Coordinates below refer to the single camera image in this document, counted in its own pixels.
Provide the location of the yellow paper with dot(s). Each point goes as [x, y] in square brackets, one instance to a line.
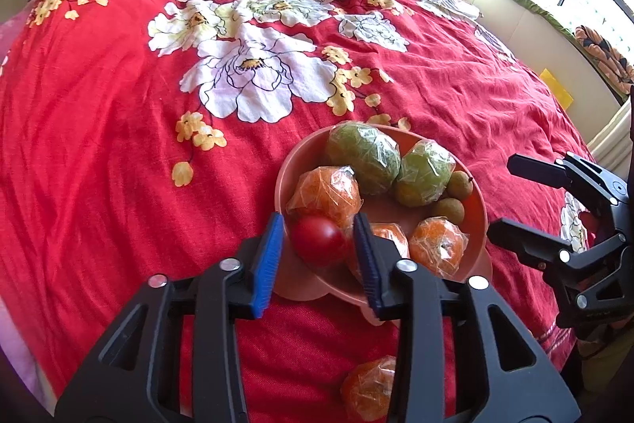
[557, 87]

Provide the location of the red tomato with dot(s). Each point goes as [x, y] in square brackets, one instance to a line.
[319, 239]

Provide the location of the red floral blanket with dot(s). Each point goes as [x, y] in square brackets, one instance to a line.
[109, 130]

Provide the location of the large green mango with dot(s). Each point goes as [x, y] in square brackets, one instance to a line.
[364, 160]

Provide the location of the pink plastic bowl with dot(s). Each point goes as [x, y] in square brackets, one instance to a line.
[297, 165]

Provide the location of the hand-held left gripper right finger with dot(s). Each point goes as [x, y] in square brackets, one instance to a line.
[366, 264]

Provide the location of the small brown round fruit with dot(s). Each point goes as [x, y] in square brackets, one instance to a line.
[458, 183]
[448, 208]

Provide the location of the small green mango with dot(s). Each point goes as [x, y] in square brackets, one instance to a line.
[426, 173]

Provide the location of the floral cushion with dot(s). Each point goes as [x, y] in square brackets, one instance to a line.
[602, 56]

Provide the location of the plastic-wrapped orange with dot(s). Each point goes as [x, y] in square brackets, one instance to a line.
[438, 247]
[394, 239]
[324, 195]
[369, 388]

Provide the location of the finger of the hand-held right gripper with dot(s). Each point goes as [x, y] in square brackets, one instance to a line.
[540, 170]
[525, 239]

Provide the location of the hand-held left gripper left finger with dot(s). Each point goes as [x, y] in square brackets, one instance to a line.
[267, 269]

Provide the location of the white striped cloth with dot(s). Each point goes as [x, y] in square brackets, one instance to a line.
[446, 2]

